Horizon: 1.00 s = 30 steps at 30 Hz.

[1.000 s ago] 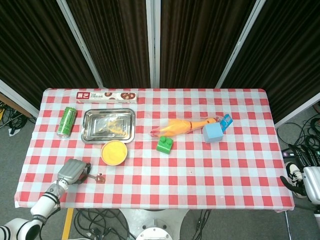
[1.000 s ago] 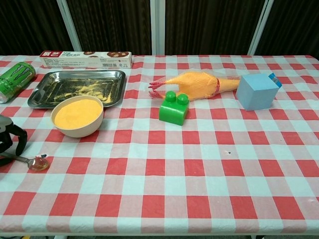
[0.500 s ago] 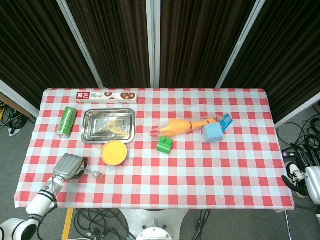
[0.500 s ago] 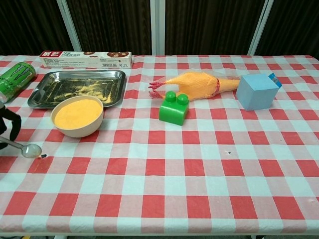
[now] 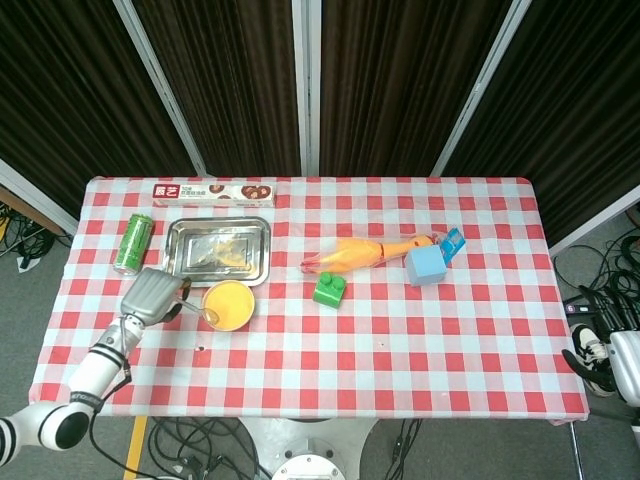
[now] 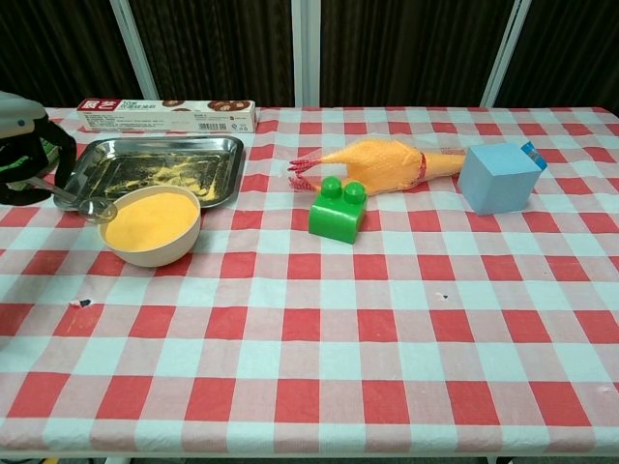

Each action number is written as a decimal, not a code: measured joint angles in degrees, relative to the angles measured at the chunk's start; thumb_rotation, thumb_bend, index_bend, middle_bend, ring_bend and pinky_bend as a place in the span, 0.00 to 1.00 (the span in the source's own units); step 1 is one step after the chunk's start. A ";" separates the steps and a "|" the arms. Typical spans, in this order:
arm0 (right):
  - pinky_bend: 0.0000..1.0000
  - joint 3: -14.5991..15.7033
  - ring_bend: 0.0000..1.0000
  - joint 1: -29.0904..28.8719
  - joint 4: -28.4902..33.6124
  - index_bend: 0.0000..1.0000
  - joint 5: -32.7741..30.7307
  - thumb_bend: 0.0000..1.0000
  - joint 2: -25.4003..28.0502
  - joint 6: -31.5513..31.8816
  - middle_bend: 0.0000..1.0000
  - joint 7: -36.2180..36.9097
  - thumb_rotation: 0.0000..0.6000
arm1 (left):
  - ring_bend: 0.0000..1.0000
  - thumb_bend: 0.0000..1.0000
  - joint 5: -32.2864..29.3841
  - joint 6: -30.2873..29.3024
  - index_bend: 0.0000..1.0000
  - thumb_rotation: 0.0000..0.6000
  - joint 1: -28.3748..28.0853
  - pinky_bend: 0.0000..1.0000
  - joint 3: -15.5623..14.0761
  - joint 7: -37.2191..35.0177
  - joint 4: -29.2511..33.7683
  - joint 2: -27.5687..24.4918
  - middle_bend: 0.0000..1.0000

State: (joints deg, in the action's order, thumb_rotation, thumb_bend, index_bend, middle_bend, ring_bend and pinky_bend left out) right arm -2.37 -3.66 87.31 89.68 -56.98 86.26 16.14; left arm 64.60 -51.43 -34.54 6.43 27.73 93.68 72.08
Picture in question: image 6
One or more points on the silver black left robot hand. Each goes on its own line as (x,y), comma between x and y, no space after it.
(19,121)

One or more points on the metal spoon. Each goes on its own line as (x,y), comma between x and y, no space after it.
(97,210)

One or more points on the beige bowl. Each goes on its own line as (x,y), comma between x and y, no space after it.
(155,256)

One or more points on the dark brown curtain panel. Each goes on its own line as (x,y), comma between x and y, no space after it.
(411,48)
(58,48)
(217,48)
(570,48)

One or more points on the long white paper box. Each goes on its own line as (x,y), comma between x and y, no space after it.
(164,121)

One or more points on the stainless steel tray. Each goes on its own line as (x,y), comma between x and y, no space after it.
(159,159)

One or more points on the green toy building brick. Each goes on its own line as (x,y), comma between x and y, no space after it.
(336,220)

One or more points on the red white checked tablecloth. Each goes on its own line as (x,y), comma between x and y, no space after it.
(309,338)

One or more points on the yellow rubber chicken toy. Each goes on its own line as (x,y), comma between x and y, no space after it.
(382,162)

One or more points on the light blue foam cube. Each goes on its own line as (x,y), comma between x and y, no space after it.
(498,181)

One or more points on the white frame post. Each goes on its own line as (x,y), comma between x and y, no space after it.
(505,48)
(133,48)
(306,48)

